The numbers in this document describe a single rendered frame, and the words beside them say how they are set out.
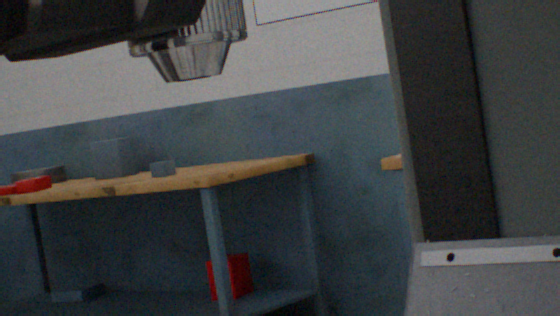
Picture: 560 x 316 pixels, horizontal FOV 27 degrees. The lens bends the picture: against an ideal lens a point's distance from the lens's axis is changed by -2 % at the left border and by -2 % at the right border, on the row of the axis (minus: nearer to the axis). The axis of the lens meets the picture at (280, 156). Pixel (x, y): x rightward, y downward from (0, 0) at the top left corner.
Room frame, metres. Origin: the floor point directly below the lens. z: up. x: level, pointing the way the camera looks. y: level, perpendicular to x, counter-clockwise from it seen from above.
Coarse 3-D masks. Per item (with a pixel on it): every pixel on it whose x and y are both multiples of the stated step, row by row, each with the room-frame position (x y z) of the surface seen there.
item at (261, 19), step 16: (256, 0) 5.92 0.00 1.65; (272, 0) 5.85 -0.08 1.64; (288, 0) 5.79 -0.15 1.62; (304, 0) 5.73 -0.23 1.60; (320, 0) 5.67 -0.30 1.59; (336, 0) 5.61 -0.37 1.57; (352, 0) 5.55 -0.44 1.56; (368, 0) 5.49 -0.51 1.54; (256, 16) 5.93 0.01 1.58; (272, 16) 5.86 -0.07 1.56; (288, 16) 5.80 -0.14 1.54; (304, 16) 5.73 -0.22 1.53
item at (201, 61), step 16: (176, 48) 0.45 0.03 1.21; (192, 48) 0.45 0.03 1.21; (208, 48) 0.45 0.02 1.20; (224, 48) 0.46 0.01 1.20; (160, 64) 0.46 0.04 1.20; (176, 64) 0.45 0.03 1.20; (192, 64) 0.45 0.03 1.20; (208, 64) 0.46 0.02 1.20; (224, 64) 0.47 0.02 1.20; (176, 80) 0.46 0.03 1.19
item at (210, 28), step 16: (208, 0) 0.45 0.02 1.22; (224, 0) 0.45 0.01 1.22; (240, 0) 0.46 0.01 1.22; (208, 16) 0.45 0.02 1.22; (224, 16) 0.45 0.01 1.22; (240, 16) 0.46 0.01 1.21; (176, 32) 0.44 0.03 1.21; (192, 32) 0.44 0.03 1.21; (208, 32) 0.45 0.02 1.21; (224, 32) 0.45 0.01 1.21; (240, 32) 0.46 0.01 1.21; (128, 48) 0.47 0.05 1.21; (144, 48) 0.45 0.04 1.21; (160, 48) 0.45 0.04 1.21
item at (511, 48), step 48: (384, 0) 0.85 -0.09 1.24; (432, 0) 0.82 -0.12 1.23; (480, 0) 0.80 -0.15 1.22; (528, 0) 0.78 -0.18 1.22; (432, 48) 0.83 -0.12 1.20; (480, 48) 0.81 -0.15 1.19; (528, 48) 0.78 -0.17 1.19; (432, 96) 0.83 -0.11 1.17; (480, 96) 0.81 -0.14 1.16; (528, 96) 0.79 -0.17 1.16; (432, 144) 0.83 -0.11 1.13; (480, 144) 0.81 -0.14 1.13; (528, 144) 0.79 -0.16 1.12; (432, 192) 0.84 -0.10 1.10; (480, 192) 0.81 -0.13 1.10; (528, 192) 0.79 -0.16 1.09; (432, 240) 0.84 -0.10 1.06
